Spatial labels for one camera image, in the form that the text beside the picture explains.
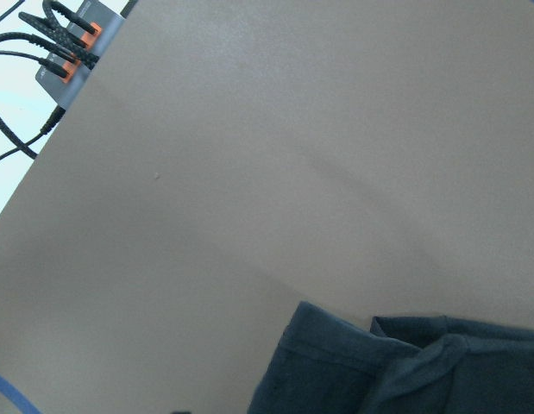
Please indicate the black graphic t-shirt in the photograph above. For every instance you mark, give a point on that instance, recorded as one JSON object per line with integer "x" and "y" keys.
{"x": 324, "y": 364}

